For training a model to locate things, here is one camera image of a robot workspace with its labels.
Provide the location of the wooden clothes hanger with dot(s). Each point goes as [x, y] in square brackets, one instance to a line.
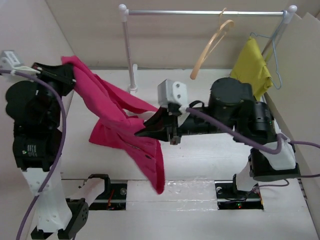
[221, 32]

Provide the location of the yellow shirt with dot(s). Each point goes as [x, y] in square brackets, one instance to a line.
[251, 68]

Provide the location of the black left arm base rail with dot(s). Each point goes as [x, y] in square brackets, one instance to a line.
[113, 200]

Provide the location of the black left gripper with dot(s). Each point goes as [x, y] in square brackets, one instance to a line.
[65, 73]

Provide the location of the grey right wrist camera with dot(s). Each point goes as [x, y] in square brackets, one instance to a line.
[174, 92]

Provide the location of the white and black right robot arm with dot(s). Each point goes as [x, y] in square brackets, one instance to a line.
[231, 109]

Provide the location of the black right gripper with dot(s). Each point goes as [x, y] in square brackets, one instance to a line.
[161, 122]

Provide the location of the black right arm base rail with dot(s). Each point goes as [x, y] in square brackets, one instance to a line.
[230, 199]

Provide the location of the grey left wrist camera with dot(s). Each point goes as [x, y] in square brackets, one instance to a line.
[10, 61]

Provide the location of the pink trousers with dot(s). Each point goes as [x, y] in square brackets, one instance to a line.
[118, 121]

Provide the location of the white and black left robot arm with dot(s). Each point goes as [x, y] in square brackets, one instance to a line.
[40, 120]

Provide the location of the silver clothes rack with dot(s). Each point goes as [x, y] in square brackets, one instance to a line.
[124, 12]

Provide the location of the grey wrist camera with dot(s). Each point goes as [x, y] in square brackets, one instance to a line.
[174, 92]
[10, 61]

